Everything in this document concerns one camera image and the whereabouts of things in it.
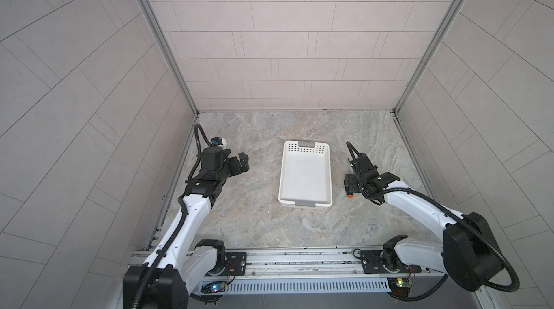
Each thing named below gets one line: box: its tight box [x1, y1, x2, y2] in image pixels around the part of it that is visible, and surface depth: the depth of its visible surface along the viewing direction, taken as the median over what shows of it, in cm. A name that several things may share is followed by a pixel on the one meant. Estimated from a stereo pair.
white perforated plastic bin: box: [277, 140, 334, 208], surface depth 93 cm
